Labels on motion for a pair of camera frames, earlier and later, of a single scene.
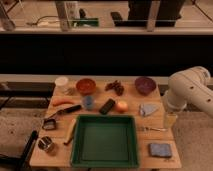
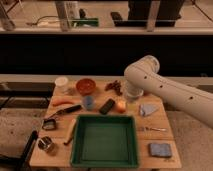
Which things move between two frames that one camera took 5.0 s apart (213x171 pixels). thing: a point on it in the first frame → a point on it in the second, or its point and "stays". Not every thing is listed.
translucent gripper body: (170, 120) → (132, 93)
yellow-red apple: (122, 106) stays
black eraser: (107, 106) stays
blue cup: (88, 102) stays
